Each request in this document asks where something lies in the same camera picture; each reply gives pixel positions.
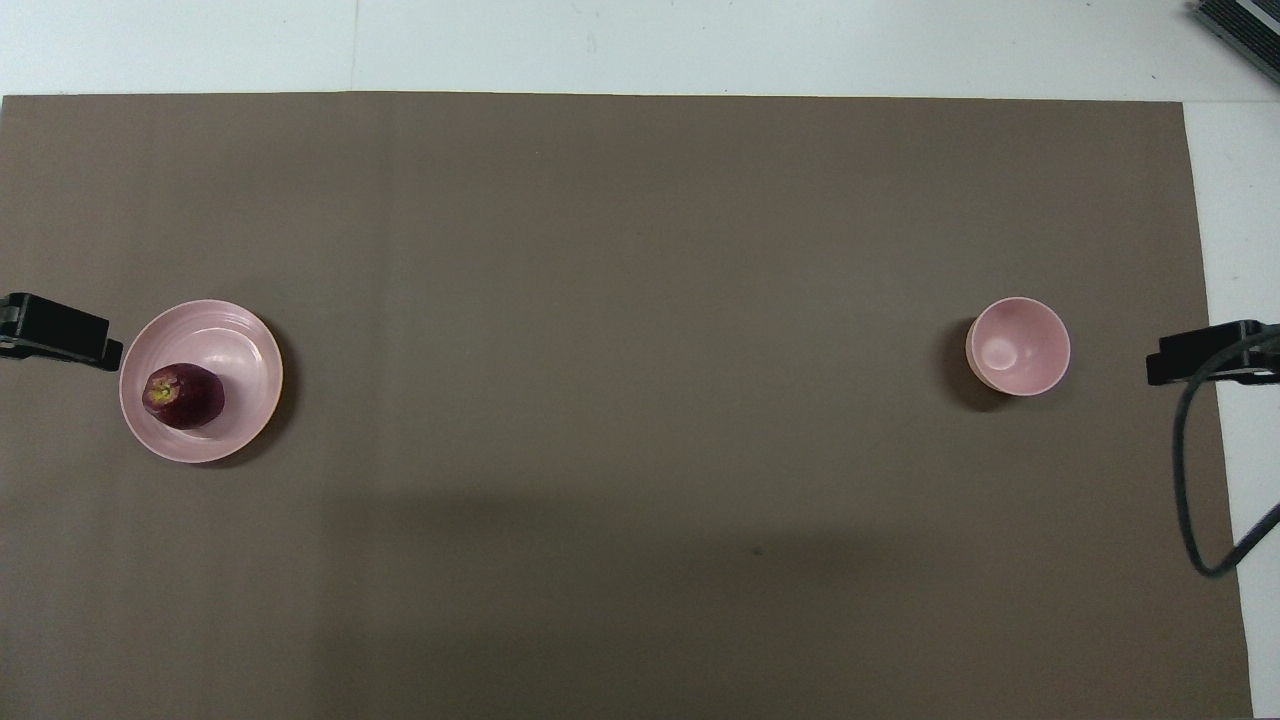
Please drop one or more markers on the dark red apple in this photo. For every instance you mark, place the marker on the dark red apple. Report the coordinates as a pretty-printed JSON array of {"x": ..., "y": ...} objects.
[{"x": 190, "y": 398}]

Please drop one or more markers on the dark ribbed device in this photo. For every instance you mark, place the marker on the dark ribbed device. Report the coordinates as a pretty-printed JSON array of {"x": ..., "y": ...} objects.
[{"x": 1250, "y": 20}]

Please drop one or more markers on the pink bowl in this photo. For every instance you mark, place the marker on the pink bowl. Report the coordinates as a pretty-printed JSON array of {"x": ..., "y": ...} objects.
[{"x": 1020, "y": 345}]

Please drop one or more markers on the brown table mat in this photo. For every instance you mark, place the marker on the brown table mat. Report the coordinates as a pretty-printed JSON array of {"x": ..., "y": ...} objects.
[{"x": 600, "y": 300}]

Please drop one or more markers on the pink plate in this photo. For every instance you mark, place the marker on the pink plate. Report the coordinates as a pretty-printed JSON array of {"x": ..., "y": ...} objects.
[{"x": 240, "y": 340}]

